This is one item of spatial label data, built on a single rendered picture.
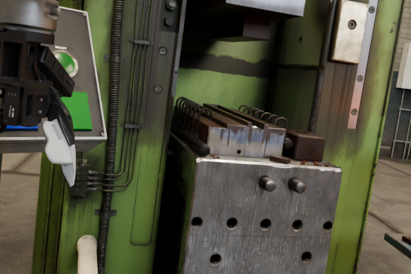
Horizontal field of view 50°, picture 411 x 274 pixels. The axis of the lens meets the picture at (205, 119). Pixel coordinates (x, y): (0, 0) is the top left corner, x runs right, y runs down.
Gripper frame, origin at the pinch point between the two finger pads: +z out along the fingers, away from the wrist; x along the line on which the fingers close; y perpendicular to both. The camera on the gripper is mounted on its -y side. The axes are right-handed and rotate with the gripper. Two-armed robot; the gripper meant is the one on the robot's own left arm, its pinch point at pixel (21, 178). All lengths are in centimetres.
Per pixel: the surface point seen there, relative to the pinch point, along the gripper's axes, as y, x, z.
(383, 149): -723, 258, 80
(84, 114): -21.7, -0.5, -7.0
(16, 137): -11.6, -7.8, -2.9
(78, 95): -22.5, -2.4, -10.3
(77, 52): -27.1, -5.2, -18.0
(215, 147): -48, 22, 0
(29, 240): -175, -87, 93
